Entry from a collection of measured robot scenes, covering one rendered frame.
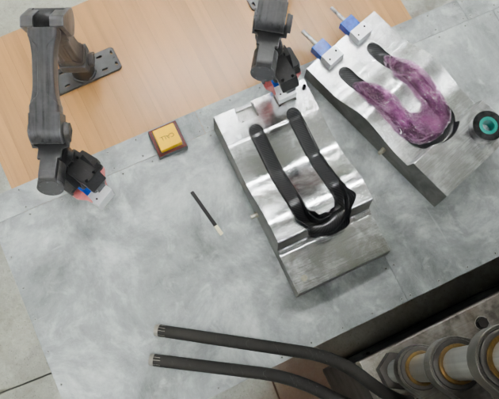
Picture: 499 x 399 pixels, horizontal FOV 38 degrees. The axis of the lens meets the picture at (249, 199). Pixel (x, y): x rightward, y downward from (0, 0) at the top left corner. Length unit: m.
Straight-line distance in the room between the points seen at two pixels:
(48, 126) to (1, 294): 1.29
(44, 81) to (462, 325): 1.18
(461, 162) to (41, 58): 1.04
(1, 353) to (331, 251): 1.38
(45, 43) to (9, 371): 1.45
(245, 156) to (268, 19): 0.38
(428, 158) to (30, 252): 1.04
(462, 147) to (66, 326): 1.09
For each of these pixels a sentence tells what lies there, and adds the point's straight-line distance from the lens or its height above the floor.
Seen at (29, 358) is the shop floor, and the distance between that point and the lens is 2.72.
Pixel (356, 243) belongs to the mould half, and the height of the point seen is 0.86.
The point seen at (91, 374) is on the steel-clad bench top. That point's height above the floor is 0.80.
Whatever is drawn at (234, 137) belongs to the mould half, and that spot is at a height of 0.89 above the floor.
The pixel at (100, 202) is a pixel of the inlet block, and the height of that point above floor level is 0.96.
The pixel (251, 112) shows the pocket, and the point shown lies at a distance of 1.90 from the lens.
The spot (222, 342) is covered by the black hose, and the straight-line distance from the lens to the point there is 1.77.
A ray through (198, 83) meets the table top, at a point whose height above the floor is 0.80.
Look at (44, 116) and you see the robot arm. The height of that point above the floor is 1.21.
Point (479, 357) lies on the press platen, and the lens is 1.16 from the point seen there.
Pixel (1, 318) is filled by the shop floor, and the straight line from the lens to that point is 2.76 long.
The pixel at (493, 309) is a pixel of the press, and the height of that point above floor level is 0.79.
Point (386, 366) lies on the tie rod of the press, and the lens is 1.85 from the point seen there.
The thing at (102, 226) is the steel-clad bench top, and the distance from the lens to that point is 1.90.
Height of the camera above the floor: 2.63
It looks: 75 degrees down
